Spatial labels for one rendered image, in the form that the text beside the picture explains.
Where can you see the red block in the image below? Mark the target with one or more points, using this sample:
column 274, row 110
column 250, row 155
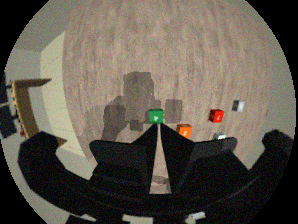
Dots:
column 216, row 115

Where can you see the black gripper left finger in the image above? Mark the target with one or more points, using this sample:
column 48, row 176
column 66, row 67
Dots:
column 139, row 154

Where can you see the orange block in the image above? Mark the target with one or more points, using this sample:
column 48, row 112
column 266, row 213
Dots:
column 184, row 129

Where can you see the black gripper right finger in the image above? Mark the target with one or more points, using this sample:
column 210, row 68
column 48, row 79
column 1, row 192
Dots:
column 181, row 153

